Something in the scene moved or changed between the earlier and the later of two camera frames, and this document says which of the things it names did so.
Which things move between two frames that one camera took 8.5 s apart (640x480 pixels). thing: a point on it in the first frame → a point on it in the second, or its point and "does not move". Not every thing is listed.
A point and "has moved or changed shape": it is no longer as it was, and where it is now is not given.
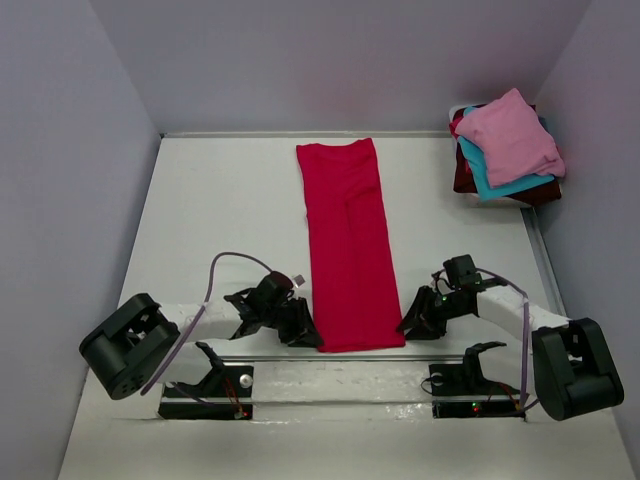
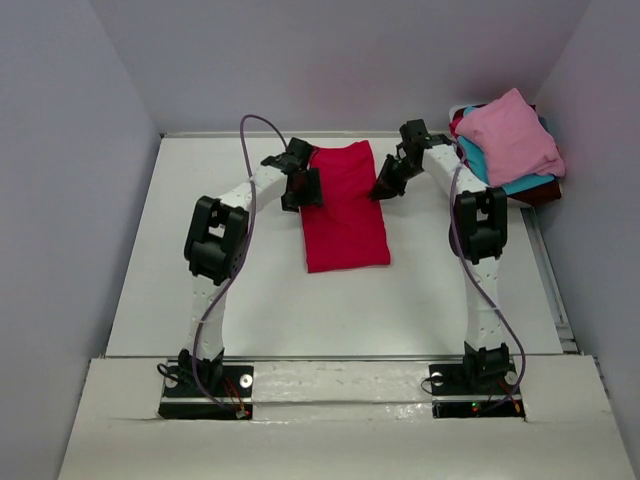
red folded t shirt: x=453 y=125 does not move
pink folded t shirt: x=514 y=139 does not move
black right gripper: x=425 y=331 → x=386 y=186
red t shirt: x=354 y=288 has moved or changed shape
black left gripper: x=301 y=325 → x=312 y=197
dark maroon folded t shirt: x=463 y=181 does not move
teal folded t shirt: x=478 y=162 does not move
